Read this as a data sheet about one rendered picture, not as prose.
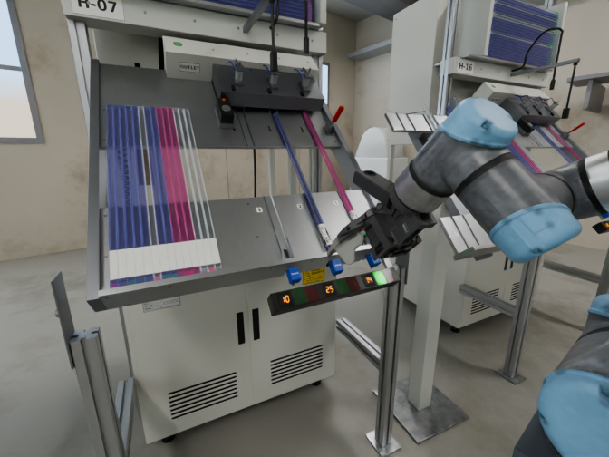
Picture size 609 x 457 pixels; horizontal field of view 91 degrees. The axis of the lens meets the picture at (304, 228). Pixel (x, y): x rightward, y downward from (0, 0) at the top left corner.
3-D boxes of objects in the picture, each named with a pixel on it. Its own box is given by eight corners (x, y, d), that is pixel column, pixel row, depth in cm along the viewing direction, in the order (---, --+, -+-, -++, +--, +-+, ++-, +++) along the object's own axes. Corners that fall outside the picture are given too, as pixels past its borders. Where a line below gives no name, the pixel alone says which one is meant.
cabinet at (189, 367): (334, 387, 125) (338, 247, 110) (149, 461, 96) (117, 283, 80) (279, 314, 182) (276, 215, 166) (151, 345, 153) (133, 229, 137)
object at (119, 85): (335, 157, 101) (341, 145, 97) (105, 160, 73) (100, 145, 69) (304, 95, 115) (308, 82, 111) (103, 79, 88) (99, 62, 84)
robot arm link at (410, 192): (399, 158, 43) (439, 157, 46) (383, 179, 46) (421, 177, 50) (425, 199, 39) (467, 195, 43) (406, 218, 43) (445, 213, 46)
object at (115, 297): (383, 257, 83) (398, 243, 78) (107, 310, 56) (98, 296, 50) (381, 252, 84) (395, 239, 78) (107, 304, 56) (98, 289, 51)
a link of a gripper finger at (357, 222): (334, 241, 54) (374, 215, 50) (332, 234, 55) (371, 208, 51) (348, 245, 58) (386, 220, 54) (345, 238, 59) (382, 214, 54)
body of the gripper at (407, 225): (371, 263, 52) (410, 225, 42) (352, 222, 56) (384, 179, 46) (404, 256, 55) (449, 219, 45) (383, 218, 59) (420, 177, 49)
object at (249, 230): (387, 247, 82) (392, 242, 79) (104, 299, 54) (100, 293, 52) (359, 194, 91) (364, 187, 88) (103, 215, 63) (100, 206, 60)
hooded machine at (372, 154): (345, 214, 471) (348, 128, 439) (369, 209, 505) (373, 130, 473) (381, 222, 417) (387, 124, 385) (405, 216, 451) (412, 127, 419)
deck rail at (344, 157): (389, 255, 84) (401, 244, 79) (383, 256, 84) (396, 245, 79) (309, 96, 116) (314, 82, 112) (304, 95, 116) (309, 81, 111)
